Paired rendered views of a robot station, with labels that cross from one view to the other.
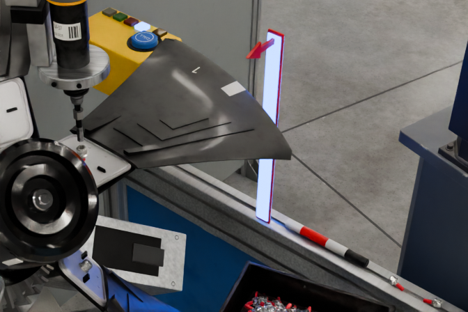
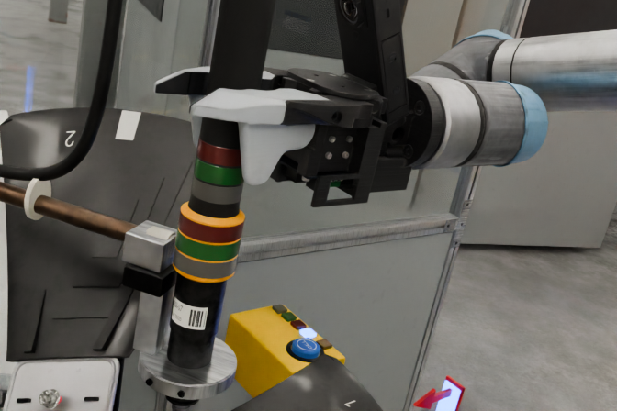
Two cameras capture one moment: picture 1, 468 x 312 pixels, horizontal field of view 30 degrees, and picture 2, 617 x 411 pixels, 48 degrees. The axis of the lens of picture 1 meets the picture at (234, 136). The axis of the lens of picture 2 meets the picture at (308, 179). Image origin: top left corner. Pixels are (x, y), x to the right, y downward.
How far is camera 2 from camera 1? 35 cm
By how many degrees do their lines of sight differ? 21
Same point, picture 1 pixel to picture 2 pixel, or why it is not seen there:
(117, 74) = (266, 376)
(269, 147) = not seen: outside the picture
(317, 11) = (478, 360)
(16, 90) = (106, 374)
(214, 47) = (377, 369)
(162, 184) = not seen: outside the picture
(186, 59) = (342, 386)
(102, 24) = (268, 318)
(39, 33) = (152, 308)
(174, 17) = (347, 331)
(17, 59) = (123, 334)
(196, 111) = not seen: outside the picture
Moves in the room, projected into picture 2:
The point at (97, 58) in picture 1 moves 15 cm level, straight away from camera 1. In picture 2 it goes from (220, 361) to (252, 272)
